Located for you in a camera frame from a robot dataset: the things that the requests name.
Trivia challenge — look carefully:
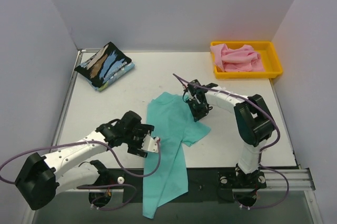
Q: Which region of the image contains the teal t shirt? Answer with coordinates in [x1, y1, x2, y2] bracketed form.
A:
[143, 92, 211, 219]

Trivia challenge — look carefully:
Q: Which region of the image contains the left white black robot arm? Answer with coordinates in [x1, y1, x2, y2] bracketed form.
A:
[14, 111, 160, 210]

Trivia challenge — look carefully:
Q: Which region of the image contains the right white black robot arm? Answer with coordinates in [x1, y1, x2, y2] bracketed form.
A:
[183, 80, 276, 187]

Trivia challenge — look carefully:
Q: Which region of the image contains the pink t shirt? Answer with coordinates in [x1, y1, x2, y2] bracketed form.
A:
[210, 44, 265, 73]

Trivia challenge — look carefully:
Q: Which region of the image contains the folded black printed t shirt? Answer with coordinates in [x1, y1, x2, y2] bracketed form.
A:
[75, 42, 132, 87]

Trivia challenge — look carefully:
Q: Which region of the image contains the yellow plastic tray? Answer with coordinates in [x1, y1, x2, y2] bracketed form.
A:
[210, 41, 283, 79]

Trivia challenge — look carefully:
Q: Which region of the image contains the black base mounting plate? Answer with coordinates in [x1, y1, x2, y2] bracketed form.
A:
[76, 167, 268, 205]

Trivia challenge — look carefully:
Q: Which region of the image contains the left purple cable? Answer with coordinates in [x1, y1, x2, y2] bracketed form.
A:
[0, 139, 162, 211]

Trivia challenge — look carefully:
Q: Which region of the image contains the aluminium front rail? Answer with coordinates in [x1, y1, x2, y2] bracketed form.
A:
[31, 168, 316, 192]

